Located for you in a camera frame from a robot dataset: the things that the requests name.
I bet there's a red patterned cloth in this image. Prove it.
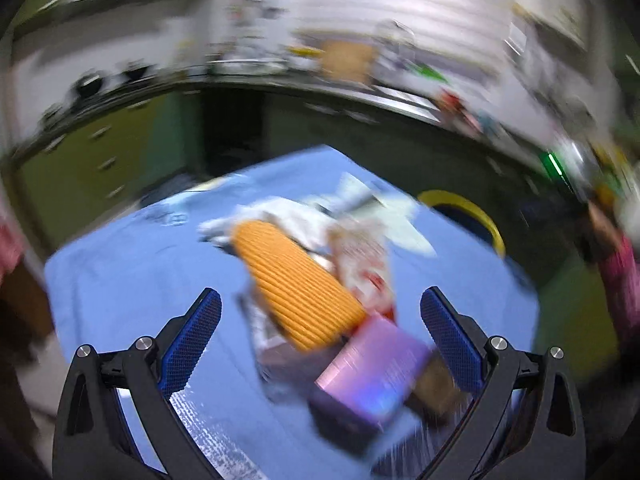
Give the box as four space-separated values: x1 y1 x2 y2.
0 212 27 283

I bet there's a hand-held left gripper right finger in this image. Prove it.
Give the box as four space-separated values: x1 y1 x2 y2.
420 286 587 480

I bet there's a red and white snack packet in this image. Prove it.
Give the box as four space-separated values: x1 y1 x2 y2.
327 220 397 318

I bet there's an orange ribbed cup sleeve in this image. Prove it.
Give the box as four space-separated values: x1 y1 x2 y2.
232 220 369 353

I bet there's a grey shiny wrapper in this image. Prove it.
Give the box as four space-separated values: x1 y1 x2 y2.
239 290 311 403

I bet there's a yellow-rimmed black bin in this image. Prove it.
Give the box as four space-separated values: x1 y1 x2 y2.
417 190 506 259

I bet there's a black wok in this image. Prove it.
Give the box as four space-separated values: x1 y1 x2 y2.
121 61 152 82
74 74 104 97

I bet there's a person's right forearm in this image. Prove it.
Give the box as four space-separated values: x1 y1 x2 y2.
585 200 640 336

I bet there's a wooden cutting board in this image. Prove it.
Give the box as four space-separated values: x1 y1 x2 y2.
319 41 377 84

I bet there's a purple box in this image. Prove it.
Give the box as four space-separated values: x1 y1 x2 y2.
307 315 436 456

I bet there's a blue tablecloth with white stars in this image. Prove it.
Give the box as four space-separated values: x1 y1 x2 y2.
44 145 541 480

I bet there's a brown box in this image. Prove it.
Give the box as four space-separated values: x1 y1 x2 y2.
405 350 467 422

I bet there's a green kitchen cabinet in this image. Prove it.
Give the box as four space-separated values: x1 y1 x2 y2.
12 80 591 246

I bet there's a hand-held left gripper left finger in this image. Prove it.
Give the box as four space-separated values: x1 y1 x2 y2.
52 287 223 480

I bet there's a white tissue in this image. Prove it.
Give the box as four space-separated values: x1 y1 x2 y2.
200 199 333 257

